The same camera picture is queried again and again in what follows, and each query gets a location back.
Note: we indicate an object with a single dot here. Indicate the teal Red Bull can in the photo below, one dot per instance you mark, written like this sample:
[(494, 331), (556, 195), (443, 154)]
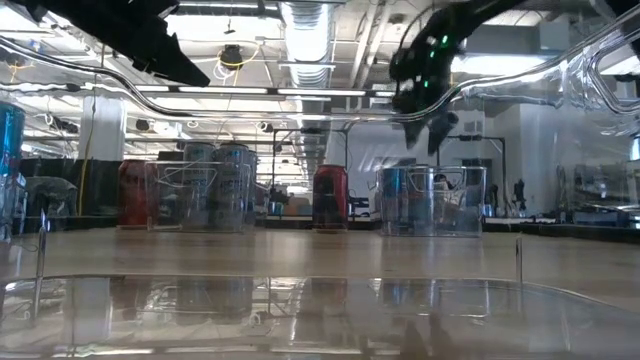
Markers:
[(11, 145), (395, 200), (422, 210)]

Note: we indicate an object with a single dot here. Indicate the black partition panel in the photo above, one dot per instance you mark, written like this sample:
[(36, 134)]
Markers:
[(95, 185)]

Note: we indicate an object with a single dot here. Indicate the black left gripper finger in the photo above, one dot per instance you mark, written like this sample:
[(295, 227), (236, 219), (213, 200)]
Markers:
[(175, 65)]

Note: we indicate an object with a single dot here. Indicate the person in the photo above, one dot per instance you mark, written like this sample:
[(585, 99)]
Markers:
[(442, 181)]

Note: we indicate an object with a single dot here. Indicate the black aluminium table frame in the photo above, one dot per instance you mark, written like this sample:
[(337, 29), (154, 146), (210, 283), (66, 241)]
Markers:
[(280, 225)]

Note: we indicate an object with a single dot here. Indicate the red Coke Zero can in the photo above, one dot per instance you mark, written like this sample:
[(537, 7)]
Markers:
[(330, 200), (131, 195)]

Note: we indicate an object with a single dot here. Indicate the silver ventilation duct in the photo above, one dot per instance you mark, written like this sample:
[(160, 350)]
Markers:
[(307, 40)]

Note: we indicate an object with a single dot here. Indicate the long fluorescent lamp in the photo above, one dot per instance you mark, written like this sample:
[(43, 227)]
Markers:
[(320, 92), (385, 94), (220, 90)]

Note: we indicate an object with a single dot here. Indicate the black round device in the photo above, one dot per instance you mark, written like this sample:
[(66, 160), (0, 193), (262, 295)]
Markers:
[(231, 56)]

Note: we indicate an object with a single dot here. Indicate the clear plastic bin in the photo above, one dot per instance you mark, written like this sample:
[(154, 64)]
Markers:
[(320, 325), (165, 220), (470, 220)]

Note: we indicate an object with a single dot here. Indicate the black station frame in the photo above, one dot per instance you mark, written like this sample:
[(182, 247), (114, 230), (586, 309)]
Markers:
[(310, 131), (480, 137)]

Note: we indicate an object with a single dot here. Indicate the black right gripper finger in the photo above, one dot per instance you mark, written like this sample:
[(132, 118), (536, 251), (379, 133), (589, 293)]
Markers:
[(440, 131), (412, 131)]

